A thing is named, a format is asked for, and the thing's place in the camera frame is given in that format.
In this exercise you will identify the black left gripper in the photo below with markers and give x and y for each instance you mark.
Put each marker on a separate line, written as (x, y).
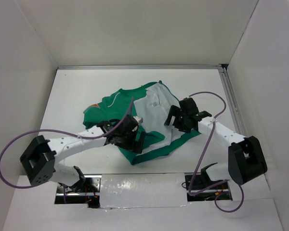
(133, 145)

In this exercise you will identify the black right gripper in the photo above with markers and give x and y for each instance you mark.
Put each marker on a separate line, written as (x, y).
(173, 111)

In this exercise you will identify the green jacket white lining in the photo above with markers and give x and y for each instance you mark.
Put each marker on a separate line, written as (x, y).
(151, 102)

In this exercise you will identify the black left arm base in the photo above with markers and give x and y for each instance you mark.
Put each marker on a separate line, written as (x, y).
(88, 195)

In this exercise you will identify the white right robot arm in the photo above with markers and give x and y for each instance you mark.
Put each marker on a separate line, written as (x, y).
(245, 159)

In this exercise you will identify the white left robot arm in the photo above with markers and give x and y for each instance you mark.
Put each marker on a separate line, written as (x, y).
(42, 159)

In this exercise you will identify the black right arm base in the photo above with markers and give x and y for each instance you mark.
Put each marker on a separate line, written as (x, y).
(201, 181)

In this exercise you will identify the white taped cover panel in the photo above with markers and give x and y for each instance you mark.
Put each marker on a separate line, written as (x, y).
(142, 191)

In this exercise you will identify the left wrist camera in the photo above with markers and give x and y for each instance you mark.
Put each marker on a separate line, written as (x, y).
(138, 119)

